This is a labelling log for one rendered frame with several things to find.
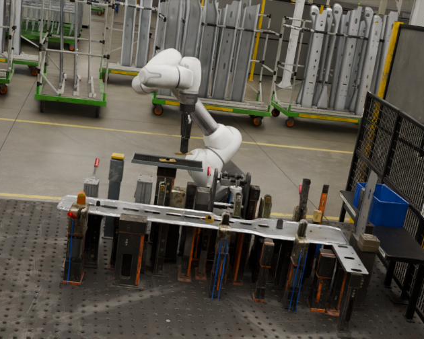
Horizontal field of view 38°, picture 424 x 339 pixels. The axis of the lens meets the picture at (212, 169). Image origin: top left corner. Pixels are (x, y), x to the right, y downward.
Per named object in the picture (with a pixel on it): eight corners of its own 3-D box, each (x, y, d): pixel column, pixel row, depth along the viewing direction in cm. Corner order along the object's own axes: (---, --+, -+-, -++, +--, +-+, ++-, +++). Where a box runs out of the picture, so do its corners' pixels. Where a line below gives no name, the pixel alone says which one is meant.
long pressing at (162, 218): (54, 212, 276) (54, 208, 275) (63, 195, 297) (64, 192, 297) (351, 248, 286) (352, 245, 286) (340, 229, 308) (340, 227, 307)
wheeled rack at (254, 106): (149, 116, 953) (163, -1, 903) (147, 103, 1048) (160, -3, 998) (268, 129, 985) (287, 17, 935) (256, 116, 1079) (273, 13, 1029)
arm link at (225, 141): (213, 165, 374) (236, 140, 381) (228, 169, 360) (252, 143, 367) (137, 67, 339) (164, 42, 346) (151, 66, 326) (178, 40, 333)
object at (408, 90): (423, 292, 483) (492, 37, 427) (407, 292, 480) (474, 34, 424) (355, 226, 609) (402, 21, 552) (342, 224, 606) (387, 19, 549)
